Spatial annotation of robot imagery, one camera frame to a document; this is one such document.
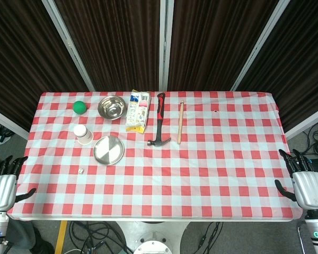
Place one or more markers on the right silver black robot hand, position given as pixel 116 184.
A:
pixel 311 189

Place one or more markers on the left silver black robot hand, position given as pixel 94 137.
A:
pixel 2 191

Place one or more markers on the small white die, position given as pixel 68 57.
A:
pixel 80 171

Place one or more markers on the white paper cup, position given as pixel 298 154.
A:
pixel 83 135

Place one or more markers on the round metal plate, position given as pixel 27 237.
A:
pixel 108 150

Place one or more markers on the yellow floor tape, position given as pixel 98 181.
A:
pixel 60 236

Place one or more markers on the red white checkered tablecloth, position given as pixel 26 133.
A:
pixel 201 174

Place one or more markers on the green ball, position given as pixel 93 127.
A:
pixel 80 107

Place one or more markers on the dark brown curtain panel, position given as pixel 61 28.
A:
pixel 24 58
pixel 114 45
pixel 302 61
pixel 212 45

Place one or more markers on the stainless steel bowl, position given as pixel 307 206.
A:
pixel 111 108

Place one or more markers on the wooden stick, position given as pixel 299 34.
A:
pixel 180 121

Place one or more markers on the white yellow tissue pack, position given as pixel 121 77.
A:
pixel 137 113

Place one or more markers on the red black claw hammer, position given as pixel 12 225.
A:
pixel 160 116

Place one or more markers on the white partition frame post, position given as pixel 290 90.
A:
pixel 307 120
pixel 165 45
pixel 259 45
pixel 8 121
pixel 69 45

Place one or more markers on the white table frame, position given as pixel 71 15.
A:
pixel 148 219

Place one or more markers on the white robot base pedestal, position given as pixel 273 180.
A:
pixel 152 238

